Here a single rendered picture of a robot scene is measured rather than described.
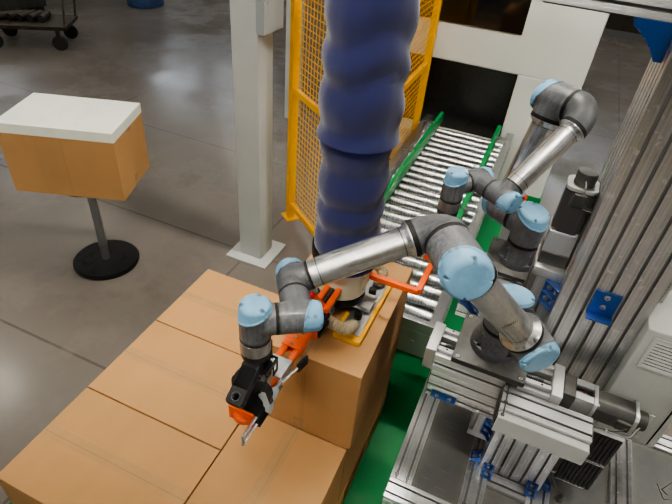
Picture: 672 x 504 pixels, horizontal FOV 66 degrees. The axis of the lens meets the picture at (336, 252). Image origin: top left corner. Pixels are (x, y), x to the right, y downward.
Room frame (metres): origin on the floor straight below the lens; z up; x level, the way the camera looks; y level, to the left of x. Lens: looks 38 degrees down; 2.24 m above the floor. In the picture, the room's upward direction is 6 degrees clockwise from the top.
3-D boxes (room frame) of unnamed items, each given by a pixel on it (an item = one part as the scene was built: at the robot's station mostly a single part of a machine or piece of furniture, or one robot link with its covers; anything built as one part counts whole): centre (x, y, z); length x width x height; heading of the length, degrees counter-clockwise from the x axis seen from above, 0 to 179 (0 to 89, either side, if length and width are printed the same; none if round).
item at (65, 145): (2.54, 1.48, 0.82); 0.60 x 0.40 x 0.40; 90
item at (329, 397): (1.38, -0.03, 0.74); 0.60 x 0.40 x 0.40; 161
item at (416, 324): (1.75, -0.16, 0.58); 0.70 x 0.03 x 0.06; 70
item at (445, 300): (2.73, -0.86, 0.50); 2.31 x 0.05 x 0.19; 160
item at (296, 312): (0.87, 0.08, 1.37); 0.11 x 0.11 x 0.08; 14
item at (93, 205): (2.54, 1.48, 0.31); 0.40 x 0.40 x 0.62
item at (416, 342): (1.74, -0.16, 0.47); 0.70 x 0.03 x 0.15; 70
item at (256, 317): (0.83, 0.17, 1.37); 0.09 x 0.08 x 0.11; 104
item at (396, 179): (3.27, -0.43, 0.60); 1.60 x 0.11 x 0.09; 160
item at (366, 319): (1.34, -0.12, 0.97); 0.34 x 0.10 x 0.05; 159
